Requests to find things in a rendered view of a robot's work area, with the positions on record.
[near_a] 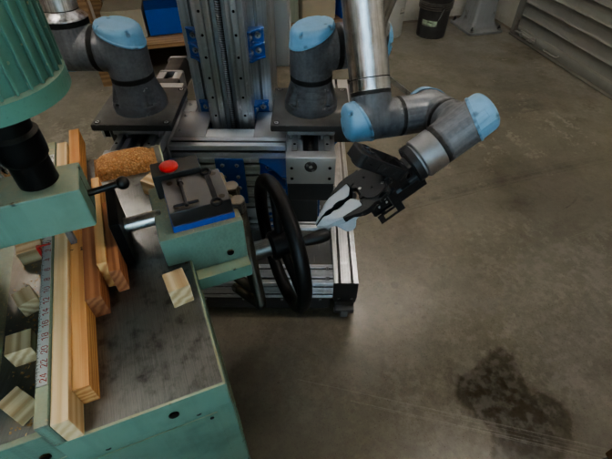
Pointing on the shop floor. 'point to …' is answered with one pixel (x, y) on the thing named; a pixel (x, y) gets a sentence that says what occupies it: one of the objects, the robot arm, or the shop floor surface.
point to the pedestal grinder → (478, 18)
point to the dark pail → (433, 18)
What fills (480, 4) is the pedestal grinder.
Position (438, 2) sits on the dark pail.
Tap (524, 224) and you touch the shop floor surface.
